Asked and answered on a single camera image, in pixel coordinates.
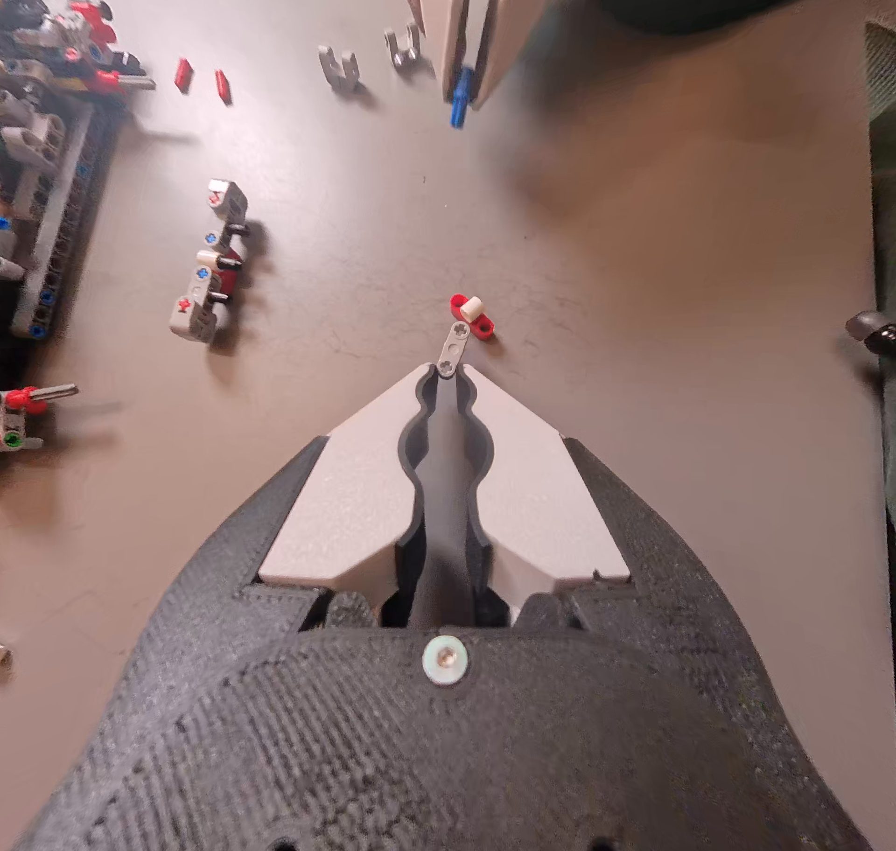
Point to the grey lego beam subassembly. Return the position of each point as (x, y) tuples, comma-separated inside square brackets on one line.
[(189, 315)]

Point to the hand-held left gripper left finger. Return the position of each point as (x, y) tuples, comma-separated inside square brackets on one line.
[(336, 508)]

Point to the thin grey lego liftarm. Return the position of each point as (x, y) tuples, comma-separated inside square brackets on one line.
[(451, 347)]

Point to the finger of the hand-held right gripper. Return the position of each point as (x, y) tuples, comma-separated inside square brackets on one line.
[(521, 4), (437, 4)]

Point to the lego car chassis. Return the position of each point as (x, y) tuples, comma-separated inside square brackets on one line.
[(59, 235)]

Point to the grey lego connector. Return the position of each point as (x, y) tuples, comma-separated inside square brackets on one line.
[(402, 46), (339, 67)]

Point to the blue lego pin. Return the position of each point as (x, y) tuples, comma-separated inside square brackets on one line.
[(460, 106)]

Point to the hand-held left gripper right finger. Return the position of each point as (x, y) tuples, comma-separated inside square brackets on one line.
[(553, 508)]

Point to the red lego pin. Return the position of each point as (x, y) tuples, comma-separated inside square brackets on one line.
[(183, 74), (224, 87)]

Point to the red lego liftarm white bush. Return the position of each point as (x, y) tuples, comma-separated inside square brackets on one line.
[(483, 326)]

